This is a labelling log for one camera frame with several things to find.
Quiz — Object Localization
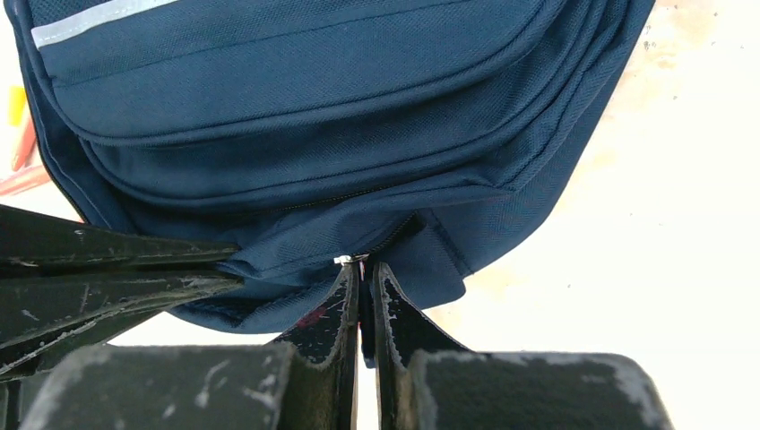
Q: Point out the white yellow marker pen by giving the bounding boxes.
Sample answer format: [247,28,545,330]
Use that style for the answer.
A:
[7,85,28,126]

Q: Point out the navy blue backpack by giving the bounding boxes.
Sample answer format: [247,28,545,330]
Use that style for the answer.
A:
[4,1,653,334]

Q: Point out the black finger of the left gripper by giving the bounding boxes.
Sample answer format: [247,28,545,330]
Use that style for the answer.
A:
[1,205,238,276]
[1,271,243,380]

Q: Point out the middle orange pen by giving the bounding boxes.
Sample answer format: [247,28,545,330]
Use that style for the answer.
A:
[1,165,50,196]

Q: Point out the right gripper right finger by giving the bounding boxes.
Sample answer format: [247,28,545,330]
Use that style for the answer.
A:
[373,262,672,429]

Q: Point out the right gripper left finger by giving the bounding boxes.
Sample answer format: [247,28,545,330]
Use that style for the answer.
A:
[21,262,360,429]

